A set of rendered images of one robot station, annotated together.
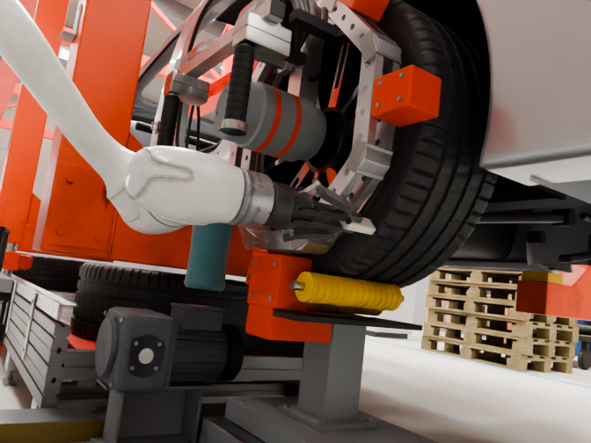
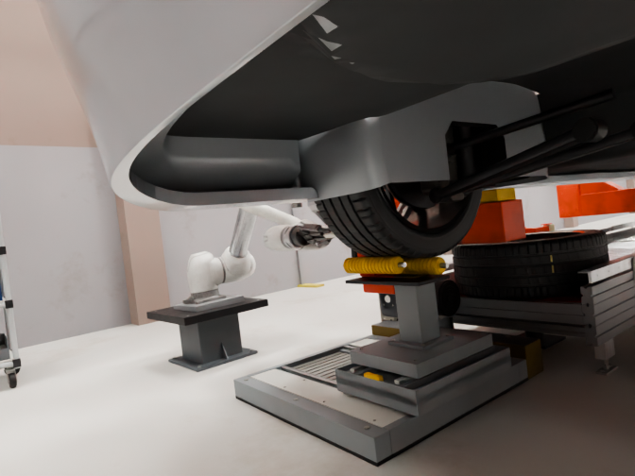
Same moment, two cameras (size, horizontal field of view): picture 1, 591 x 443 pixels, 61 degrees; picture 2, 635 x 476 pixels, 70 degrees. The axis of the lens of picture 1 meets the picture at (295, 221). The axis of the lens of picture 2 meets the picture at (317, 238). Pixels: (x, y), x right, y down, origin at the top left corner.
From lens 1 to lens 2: 1.85 m
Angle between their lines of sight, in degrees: 87
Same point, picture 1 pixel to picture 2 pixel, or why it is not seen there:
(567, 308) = not seen: outside the picture
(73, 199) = not seen: hidden behind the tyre
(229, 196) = (277, 241)
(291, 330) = (372, 287)
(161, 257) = not seen: hidden behind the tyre
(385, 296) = (382, 265)
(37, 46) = (253, 209)
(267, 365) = (542, 309)
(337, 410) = (406, 335)
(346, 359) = (405, 304)
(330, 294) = (353, 268)
